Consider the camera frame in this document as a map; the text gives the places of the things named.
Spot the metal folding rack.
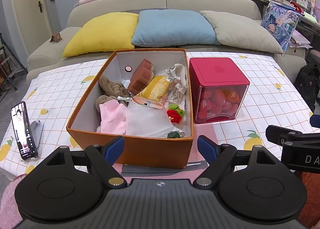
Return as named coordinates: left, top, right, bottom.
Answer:
left=0, top=32, right=27, bottom=92

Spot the pink clear file pouch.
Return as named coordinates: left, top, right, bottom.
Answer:
left=290, top=30, right=312, bottom=49

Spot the brown sponge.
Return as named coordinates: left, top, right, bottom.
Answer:
left=127, top=59, right=155, bottom=94

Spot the black backpack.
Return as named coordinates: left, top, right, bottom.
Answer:
left=294, top=62, right=320, bottom=113

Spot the red green crochet strawberry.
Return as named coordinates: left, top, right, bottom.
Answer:
left=166, top=104, right=186, bottom=123

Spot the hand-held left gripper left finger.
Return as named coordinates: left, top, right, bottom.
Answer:
left=44, top=136, right=127, bottom=189

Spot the pink fuzzy cloth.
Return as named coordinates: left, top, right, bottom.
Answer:
left=0, top=174, right=28, bottom=229

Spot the orange fuzzy cloth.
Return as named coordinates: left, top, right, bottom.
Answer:
left=297, top=171, right=320, bottom=222

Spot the beige pillow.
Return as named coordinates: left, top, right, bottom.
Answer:
left=199, top=10, right=284, bottom=55

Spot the white ruffled cloth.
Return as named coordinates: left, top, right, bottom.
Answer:
left=157, top=63, right=188, bottom=105

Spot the brown plush toy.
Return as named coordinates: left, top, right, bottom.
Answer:
left=95, top=75, right=132, bottom=113

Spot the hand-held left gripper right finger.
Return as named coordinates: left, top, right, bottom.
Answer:
left=193, top=134, right=277, bottom=189

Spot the grey phone stand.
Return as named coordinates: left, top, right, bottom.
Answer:
left=30, top=120, right=44, bottom=153

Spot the grey desk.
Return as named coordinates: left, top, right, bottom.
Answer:
left=295, top=14, right=320, bottom=34

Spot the yellow snack packet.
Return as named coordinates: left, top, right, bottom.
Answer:
left=132, top=75, right=177, bottom=110

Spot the orange cardboard box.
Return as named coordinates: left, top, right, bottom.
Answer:
left=66, top=48, right=194, bottom=169

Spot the beige sofa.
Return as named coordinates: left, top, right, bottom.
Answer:
left=26, top=0, right=307, bottom=82

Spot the blue printed pillow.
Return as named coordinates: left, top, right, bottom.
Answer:
left=260, top=2, right=300, bottom=53

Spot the yellow pillow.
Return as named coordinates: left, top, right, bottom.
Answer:
left=62, top=12, right=139, bottom=58

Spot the red storage box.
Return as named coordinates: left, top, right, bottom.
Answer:
left=189, top=57, right=250, bottom=125

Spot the lemon print checked tablecloth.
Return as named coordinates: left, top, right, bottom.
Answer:
left=0, top=51, right=317, bottom=177

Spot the black smartphone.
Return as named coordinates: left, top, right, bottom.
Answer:
left=10, top=101, right=39, bottom=161

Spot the clear plastic bag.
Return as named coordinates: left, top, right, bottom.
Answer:
left=125, top=101, right=174, bottom=138

